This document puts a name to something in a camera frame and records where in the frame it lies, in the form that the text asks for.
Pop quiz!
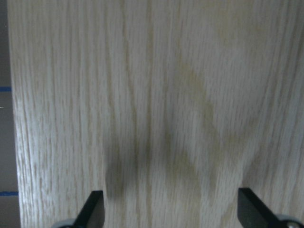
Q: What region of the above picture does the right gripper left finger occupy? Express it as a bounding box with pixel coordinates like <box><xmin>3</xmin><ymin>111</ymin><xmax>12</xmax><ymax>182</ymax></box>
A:
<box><xmin>73</xmin><ymin>190</ymin><xmax>105</xmax><ymax>228</ymax></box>

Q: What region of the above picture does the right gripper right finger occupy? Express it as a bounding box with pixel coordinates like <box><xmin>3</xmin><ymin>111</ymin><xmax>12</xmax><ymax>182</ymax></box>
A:
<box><xmin>237</xmin><ymin>188</ymin><xmax>287</xmax><ymax>228</ymax></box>

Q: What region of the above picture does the wooden drawer cabinet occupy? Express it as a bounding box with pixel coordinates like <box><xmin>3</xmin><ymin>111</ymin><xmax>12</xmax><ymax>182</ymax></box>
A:
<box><xmin>8</xmin><ymin>0</ymin><xmax>304</xmax><ymax>228</ymax></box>

